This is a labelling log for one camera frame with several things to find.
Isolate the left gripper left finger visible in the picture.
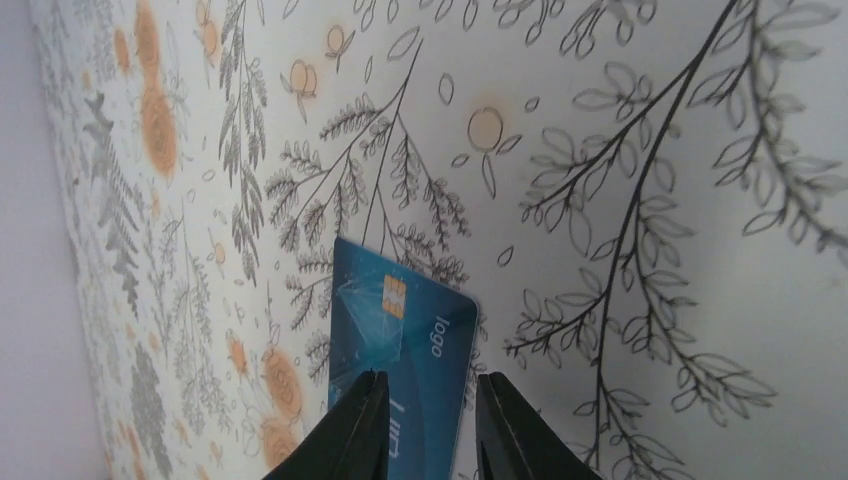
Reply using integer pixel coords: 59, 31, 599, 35
265, 370, 390, 480

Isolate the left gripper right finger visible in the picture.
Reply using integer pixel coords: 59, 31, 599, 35
475, 372, 600, 480

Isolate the blue credit card with chip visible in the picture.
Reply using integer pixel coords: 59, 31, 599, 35
328, 238, 479, 480

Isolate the floral patterned table mat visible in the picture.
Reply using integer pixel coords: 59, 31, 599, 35
30, 1, 847, 479

